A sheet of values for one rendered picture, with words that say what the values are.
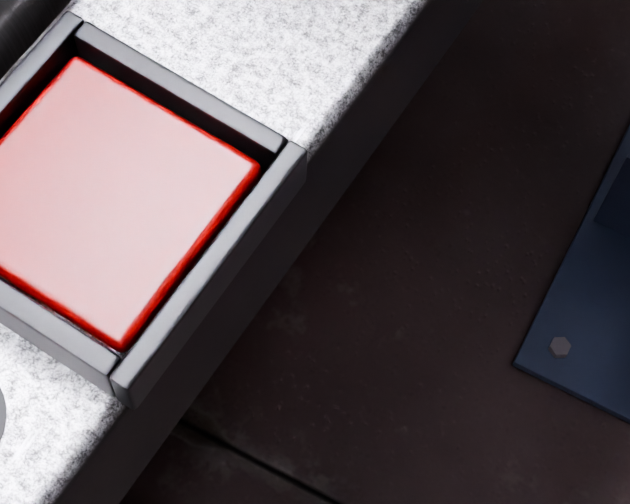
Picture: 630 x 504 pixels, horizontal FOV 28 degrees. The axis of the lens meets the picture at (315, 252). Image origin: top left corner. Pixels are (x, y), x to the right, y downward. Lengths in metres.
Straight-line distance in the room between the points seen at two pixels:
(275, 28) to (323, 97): 0.03
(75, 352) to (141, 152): 0.06
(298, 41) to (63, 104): 0.07
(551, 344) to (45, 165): 1.01
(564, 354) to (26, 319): 1.03
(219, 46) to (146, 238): 0.07
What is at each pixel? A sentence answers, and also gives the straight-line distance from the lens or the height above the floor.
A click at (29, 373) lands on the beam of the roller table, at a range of 0.31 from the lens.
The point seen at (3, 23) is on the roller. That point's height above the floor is 0.91.
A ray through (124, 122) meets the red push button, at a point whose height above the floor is 0.93.
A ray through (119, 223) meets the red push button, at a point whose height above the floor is 0.93.
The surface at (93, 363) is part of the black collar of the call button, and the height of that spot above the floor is 0.93.
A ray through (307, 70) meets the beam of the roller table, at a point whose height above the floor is 0.91.
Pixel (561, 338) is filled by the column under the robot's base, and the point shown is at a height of 0.02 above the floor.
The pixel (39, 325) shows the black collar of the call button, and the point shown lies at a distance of 0.30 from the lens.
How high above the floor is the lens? 1.21
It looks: 65 degrees down
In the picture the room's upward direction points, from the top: 4 degrees clockwise
